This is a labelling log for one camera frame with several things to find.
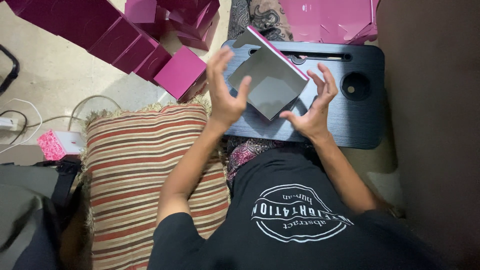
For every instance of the person's right hand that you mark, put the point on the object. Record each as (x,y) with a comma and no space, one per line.
(317,116)

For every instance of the person's left hand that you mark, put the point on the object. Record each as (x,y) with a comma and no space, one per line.
(223,105)

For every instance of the magenta box grey inside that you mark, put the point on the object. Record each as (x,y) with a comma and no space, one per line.
(272,80)

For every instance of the black wooden lap desk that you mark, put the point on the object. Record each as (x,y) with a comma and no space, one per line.
(360,116)

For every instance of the heap of magenta cartons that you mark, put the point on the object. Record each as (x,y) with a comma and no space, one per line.
(191,20)

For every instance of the paisley patterned cloth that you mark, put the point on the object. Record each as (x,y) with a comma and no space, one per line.
(262,17)

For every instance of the stack of flat magenta sheets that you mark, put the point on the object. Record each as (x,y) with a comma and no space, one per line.
(326,18)

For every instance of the person's black printed t-shirt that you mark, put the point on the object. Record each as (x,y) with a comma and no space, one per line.
(285,221)

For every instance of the striped fringed cushion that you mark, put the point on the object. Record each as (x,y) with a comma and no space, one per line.
(138,180)

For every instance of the brown sofa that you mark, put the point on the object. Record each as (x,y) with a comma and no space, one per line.
(435,112)

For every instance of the row of folded magenta boxes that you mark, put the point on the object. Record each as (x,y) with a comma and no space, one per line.
(112,35)

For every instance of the small pink white box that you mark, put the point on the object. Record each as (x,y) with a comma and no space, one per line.
(62,144)

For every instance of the white power adapter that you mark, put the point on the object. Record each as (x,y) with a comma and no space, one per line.
(7,123)

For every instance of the grey black backpack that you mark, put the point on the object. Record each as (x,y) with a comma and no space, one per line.
(26,213)

